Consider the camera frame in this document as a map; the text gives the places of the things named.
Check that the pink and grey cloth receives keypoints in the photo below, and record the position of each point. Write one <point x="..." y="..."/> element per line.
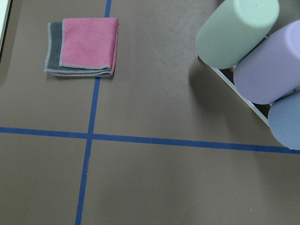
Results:
<point x="79" y="47"/>

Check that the white cup rack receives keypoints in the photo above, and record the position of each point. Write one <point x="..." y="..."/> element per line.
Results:
<point x="227" y="76"/>

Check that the green tumbler cup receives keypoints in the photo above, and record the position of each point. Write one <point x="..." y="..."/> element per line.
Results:
<point x="233" y="30"/>

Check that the purple tumbler cup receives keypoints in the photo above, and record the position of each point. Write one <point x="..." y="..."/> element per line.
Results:
<point x="272" y="69"/>

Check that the blue tumbler cup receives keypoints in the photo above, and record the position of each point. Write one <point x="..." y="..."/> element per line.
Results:
<point x="284" y="120"/>

